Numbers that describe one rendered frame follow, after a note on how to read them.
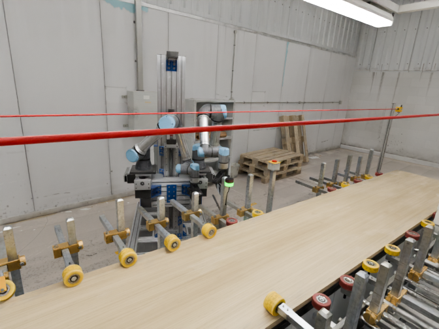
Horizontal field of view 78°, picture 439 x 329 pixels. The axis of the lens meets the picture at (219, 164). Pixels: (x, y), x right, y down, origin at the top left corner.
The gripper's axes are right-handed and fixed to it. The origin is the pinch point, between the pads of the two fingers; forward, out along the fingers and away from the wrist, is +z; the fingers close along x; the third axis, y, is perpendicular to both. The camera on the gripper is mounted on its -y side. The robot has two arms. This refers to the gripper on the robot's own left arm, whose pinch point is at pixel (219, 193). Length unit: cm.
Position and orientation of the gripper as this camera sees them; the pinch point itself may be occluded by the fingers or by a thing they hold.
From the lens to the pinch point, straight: 208.2
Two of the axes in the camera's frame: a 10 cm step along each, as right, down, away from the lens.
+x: -8.3, -2.0, 5.1
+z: -0.6, 9.6, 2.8
